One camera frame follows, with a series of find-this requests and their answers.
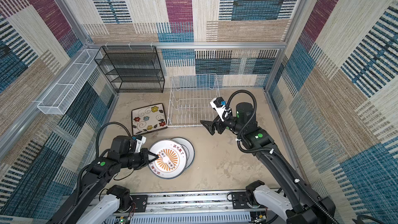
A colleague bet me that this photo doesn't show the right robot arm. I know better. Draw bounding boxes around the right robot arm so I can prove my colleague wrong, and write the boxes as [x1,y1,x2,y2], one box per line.
[201,97,337,224]

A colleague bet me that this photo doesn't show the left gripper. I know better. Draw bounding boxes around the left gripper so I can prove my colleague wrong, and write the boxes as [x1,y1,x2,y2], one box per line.
[120,148,160,170]

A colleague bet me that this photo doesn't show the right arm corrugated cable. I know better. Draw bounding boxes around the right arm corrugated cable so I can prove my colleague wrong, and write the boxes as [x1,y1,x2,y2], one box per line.
[226,89,340,224]

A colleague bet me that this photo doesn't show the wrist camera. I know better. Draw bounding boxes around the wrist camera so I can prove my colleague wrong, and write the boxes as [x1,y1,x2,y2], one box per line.
[210,97,232,121]
[130,135,146,153]

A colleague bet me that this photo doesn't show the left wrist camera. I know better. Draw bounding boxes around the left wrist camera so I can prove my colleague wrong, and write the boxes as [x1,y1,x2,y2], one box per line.
[130,135,146,153]

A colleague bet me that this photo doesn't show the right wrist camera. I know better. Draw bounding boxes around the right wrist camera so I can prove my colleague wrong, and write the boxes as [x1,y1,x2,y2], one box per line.
[210,97,232,121]

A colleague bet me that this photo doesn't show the black wire shelf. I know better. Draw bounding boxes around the black wire shelf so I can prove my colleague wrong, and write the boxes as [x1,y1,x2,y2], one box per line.
[94,46,165,93]

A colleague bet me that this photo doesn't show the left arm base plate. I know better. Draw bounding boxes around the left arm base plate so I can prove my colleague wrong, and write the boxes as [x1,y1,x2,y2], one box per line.
[126,195,149,214]

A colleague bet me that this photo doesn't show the white wire dish rack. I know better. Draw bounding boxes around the white wire dish rack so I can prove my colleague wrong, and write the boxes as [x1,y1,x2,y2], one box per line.
[167,74,220,129]

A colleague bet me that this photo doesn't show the white mesh wall basket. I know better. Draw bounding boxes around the white mesh wall basket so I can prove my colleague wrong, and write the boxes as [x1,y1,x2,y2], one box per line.
[37,49,98,115]

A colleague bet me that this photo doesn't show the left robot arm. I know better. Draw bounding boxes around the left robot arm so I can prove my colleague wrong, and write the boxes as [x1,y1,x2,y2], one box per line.
[47,135,159,224]

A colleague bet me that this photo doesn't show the white round plate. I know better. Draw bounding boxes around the white round plate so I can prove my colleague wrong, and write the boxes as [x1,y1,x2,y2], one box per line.
[148,140,189,179]
[173,138,195,169]

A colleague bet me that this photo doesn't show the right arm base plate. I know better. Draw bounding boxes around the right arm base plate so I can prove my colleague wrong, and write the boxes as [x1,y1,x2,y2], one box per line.
[227,191,267,210]

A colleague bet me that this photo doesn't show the aluminium mounting rail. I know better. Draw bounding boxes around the aluminium mounting rail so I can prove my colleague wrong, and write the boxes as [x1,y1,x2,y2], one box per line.
[52,189,324,224]

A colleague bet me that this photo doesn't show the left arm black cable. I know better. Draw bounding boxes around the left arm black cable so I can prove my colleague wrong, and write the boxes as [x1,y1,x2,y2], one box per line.
[95,122,133,159]

